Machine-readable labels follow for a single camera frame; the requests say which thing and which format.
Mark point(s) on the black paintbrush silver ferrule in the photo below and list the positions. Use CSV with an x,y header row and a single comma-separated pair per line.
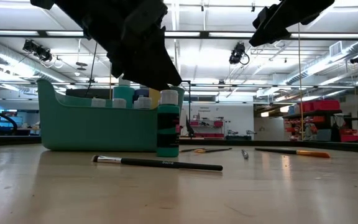
x,y
166,163

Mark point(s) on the black monitor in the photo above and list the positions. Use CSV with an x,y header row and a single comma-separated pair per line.
x,y
85,93

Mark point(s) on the black aluminium table frame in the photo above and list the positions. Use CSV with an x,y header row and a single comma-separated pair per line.
x,y
337,144

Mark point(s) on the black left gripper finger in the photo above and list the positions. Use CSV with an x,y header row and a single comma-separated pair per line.
x,y
151,62

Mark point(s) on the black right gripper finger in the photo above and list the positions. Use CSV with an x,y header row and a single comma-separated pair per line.
x,y
272,31

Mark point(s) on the white shelf with red bins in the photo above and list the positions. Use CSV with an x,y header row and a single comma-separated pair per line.
x,y
217,124

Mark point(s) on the black overhead camera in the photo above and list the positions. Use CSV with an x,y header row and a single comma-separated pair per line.
x,y
237,53

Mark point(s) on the large teal paint bottle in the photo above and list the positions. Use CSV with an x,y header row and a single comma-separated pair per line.
x,y
123,96

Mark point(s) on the small green paint bottle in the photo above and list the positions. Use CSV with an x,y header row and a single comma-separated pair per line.
x,y
168,112
143,102

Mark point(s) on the black tool cabinet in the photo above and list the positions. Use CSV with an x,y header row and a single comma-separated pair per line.
x,y
238,137

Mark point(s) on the teal plastic caddy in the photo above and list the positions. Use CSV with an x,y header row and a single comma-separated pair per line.
x,y
98,130

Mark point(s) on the small dark red paint bottle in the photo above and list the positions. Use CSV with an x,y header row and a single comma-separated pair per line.
x,y
119,103

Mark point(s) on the small blue paint bottle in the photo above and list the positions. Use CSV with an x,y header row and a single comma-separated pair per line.
x,y
98,103

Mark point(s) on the black paintbrush orange bristles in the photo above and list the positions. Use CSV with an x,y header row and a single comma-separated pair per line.
x,y
315,154

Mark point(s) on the parts bin rack cart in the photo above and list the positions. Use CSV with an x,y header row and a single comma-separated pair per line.
x,y
315,105

